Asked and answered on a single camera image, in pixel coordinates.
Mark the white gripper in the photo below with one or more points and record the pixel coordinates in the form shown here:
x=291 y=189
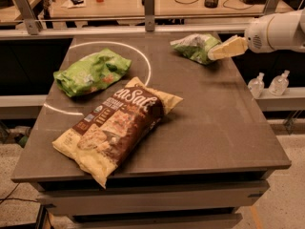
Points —
x=256 y=35

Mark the green jalapeno chip bag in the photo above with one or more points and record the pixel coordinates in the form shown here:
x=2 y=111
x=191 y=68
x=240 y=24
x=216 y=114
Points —
x=196 y=47

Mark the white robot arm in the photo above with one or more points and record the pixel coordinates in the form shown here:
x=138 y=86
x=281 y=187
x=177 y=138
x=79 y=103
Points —
x=296 y=30

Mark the bright green chip bag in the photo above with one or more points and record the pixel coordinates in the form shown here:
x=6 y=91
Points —
x=92 y=73

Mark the brown sea salt chip bag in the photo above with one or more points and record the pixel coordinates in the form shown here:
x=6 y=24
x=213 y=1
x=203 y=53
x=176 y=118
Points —
x=105 y=137

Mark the clear sanitizer bottle left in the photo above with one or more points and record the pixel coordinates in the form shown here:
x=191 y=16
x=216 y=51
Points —
x=256 y=85

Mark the clear sanitizer bottle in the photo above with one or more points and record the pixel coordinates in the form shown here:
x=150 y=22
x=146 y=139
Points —
x=256 y=85
x=279 y=84

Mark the clear sanitizer bottle right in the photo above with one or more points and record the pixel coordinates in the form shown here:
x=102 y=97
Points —
x=279 y=84

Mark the wooden background desk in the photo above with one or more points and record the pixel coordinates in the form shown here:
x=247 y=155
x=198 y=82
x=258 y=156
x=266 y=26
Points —
x=64 y=9

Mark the lower grey drawer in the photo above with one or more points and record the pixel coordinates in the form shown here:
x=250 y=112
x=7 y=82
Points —
x=221 y=221

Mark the grey drawer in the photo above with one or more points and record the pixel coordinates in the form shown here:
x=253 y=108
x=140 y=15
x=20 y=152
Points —
x=154 y=198
x=221 y=221

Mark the upper grey drawer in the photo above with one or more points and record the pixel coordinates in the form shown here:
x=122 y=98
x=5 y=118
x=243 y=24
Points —
x=154 y=198

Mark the metal railing frame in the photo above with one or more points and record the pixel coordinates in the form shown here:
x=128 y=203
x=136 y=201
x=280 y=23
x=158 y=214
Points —
x=20 y=21

